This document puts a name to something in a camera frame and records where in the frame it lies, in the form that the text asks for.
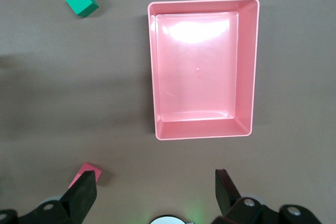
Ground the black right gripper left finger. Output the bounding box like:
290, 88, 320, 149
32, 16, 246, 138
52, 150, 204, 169
0, 170, 99, 224

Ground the pink plastic bin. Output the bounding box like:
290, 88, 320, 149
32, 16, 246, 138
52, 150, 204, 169
146, 0, 261, 141

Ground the pink foam cube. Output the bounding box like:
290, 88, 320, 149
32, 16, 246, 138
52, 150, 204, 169
68, 162, 102, 189

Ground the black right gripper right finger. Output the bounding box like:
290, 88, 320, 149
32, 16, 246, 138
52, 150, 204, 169
212, 168, 322, 224

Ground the brown table mat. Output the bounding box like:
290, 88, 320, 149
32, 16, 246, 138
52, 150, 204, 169
0, 0, 336, 224

